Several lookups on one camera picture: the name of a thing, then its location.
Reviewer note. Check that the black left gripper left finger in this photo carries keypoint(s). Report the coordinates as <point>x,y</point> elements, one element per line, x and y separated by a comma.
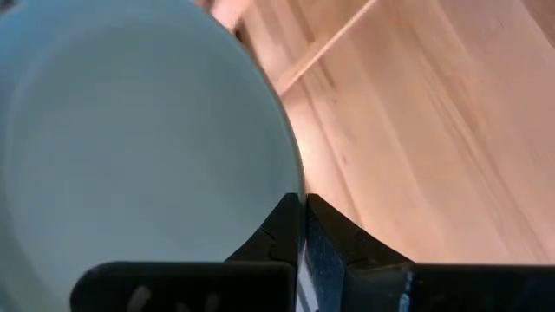
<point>269,281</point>

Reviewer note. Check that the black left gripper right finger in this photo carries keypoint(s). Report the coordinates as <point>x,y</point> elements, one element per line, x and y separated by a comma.
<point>373,286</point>

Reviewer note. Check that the pale round plate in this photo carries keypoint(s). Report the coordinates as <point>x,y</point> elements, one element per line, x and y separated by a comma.
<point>130,130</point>

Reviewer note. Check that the wooden slatted shelf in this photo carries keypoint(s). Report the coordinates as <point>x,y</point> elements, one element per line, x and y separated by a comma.
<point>321,48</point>

